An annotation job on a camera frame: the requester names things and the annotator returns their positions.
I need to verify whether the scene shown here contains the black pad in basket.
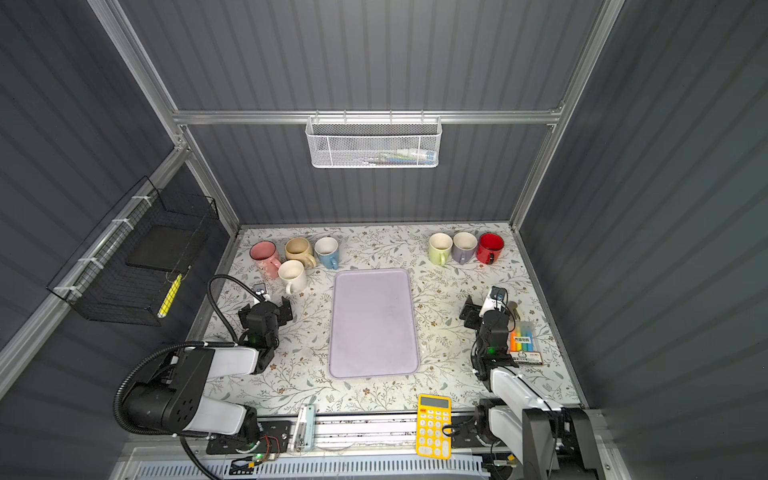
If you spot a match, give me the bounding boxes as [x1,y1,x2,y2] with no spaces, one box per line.
[125,225,204,273]

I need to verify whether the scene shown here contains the lavender mug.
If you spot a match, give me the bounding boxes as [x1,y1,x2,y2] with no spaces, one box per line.
[452,232,478,264]

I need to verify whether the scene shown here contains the black wire basket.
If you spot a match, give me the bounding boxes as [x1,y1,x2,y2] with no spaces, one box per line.
[47,181,219,326]

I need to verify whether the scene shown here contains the blue mug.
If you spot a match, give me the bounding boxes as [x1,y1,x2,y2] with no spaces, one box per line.
[314,236,340,270]

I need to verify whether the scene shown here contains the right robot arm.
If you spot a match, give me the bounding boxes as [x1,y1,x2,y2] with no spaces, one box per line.
[459,287,606,479]

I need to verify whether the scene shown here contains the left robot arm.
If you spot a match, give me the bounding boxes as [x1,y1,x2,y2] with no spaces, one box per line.
[112,274,294,453]

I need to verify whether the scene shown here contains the green mug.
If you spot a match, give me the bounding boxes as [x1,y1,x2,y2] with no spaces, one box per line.
[428,232,453,266]

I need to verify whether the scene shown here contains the pink ghost mug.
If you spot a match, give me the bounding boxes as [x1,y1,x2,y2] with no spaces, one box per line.
[249,241,282,280]

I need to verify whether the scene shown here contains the yellow marker in basket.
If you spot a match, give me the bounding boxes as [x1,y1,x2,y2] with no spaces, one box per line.
[157,274,183,319]

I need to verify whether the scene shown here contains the yellow calculator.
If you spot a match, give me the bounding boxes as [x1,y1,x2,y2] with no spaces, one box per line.
[415,395,452,460]

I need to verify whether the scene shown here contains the red mug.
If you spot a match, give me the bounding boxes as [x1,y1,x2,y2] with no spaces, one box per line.
[476,233,505,265]

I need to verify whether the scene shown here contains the white mug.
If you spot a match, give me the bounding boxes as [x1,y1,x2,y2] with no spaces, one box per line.
[278,260,308,295]

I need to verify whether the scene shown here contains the items in white basket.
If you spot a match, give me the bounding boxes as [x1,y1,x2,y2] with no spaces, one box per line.
[358,148,438,167]

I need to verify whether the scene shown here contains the white wire basket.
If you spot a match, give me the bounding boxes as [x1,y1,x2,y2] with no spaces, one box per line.
[305,117,443,169]

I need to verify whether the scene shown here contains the beige speckled mug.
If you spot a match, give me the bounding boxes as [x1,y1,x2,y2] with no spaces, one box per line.
[285,237,317,269]

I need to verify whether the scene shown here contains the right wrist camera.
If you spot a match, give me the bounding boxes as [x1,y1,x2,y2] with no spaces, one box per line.
[479,286,508,318]

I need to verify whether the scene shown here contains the lavender tray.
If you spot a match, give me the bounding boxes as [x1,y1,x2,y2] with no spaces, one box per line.
[328,269,420,379]

